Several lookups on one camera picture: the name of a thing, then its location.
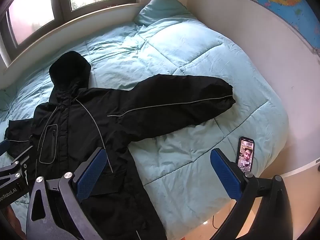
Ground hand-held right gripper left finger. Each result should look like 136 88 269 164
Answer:
26 147 113 240

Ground dark framed window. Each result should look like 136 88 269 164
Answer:
0 0 138 68

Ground teal pillow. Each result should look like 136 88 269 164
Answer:
132 0 198 27
0 89 17 112

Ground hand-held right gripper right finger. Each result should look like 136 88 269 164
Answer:
210 148 299 240

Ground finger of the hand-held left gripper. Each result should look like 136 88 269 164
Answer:
0 139 11 156
0 145 34 178

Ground teal quilt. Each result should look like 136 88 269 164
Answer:
0 12 290 234

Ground black hooded jacket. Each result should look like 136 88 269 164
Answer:
5 51 237 240

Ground black smartphone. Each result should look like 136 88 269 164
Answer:
236 136 255 173

